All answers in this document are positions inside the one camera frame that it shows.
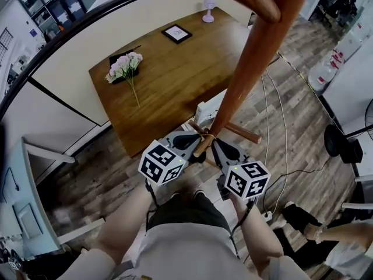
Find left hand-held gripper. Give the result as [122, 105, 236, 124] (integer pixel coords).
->
[138, 131, 204, 186]

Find person's left forearm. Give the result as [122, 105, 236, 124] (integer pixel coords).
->
[93, 182, 159, 265]

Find black curved handrail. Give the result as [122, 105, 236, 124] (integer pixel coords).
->
[0, 0, 199, 122]

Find glass office partition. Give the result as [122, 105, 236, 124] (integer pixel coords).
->
[17, 0, 100, 37]

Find brown wooden table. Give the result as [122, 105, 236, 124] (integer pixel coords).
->
[89, 6, 280, 159]

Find grey tablet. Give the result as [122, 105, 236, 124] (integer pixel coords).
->
[13, 202, 44, 239]

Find person's right forearm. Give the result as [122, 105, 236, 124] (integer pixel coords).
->
[230, 197, 286, 271]

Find person's black shorts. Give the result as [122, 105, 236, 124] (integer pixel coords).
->
[145, 192, 231, 237]

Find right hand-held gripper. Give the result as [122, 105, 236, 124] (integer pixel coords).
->
[210, 140, 272, 201]

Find black picture frame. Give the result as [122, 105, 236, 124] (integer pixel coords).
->
[161, 24, 193, 45]

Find white cable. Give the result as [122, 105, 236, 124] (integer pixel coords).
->
[266, 71, 290, 213]
[261, 74, 272, 158]

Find brown wooden coat rack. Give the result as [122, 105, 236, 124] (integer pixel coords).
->
[188, 0, 312, 159]

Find black cable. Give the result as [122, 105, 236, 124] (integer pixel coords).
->
[269, 156, 330, 187]

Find white cabinet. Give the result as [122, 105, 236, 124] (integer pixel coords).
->
[339, 24, 366, 61]

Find clear water bottle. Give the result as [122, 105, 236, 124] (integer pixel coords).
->
[308, 61, 336, 92]
[323, 50, 345, 69]

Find small pink desk fan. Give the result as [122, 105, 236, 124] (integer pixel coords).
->
[202, 0, 218, 23]

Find pale flower bouquet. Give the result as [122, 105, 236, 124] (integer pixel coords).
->
[105, 51, 144, 109]

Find person's beige shirt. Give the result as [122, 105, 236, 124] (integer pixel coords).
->
[55, 223, 315, 280]

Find grey desk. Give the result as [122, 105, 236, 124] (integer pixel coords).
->
[0, 137, 62, 258]

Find black standing fan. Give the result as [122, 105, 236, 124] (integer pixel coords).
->
[323, 97, 373, 165]

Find black wrist strap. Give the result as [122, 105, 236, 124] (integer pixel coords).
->
[237, 201, 258, 228]

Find yellow black floor cable cover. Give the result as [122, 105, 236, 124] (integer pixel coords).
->
[278, 52, 342, 125]

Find white chair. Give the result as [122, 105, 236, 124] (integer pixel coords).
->
[194, 89, 231, 128]

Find black table mat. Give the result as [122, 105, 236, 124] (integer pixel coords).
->
[109, 44, 143, 85]

